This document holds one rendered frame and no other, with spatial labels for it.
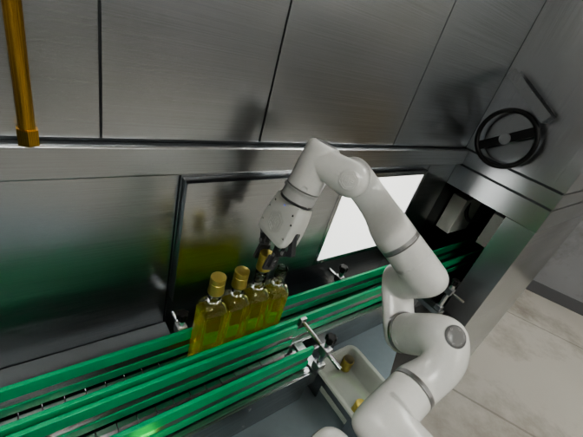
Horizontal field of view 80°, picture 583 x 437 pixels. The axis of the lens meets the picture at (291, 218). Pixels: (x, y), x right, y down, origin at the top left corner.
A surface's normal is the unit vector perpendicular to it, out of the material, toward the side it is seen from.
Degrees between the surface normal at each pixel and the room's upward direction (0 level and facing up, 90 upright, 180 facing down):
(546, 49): 90
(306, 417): 0
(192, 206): 90
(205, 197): 90
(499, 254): 90
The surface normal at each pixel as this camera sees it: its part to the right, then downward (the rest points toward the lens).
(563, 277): -0.44, 0.35
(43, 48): 0.56, 0.54
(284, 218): -0.64, -0.09
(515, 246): -0.79, 0.11
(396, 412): 0.09, -0.85
